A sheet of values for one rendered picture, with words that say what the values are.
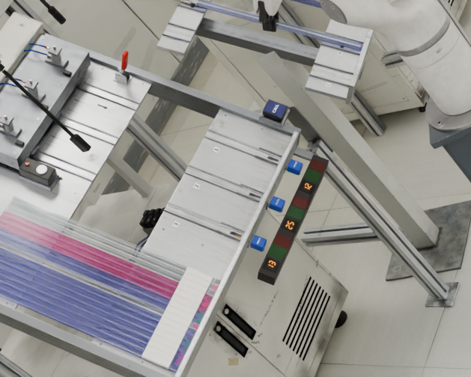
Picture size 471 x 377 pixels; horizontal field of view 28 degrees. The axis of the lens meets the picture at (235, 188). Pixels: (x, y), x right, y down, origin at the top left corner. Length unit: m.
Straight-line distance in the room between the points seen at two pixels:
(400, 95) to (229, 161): 1.16
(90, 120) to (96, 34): 2.16
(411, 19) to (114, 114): 0.80
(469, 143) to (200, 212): 0.61
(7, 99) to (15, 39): 0.17
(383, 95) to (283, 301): 0.95
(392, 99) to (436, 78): 1.37
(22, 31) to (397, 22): 0.96
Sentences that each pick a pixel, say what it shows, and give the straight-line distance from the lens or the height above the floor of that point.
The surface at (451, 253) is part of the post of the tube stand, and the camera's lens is 2.76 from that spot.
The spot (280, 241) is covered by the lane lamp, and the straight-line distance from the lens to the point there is 2.09.
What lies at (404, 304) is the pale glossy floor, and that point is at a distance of 2.75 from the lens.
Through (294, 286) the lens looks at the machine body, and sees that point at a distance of 2.63.
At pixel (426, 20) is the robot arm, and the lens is 1.82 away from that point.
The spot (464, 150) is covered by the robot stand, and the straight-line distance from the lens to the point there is 1.97.
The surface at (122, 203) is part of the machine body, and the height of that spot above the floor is 0.62.
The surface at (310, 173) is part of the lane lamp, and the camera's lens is 2.19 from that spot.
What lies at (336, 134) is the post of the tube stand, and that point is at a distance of 2.52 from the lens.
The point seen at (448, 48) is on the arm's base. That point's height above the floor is 0.86.
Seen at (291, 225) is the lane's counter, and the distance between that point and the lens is 2.11.
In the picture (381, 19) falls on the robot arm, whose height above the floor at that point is 1.01.
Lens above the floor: 1.82
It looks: 29 degrees down
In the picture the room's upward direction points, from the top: 44 degrees counter-clockwise
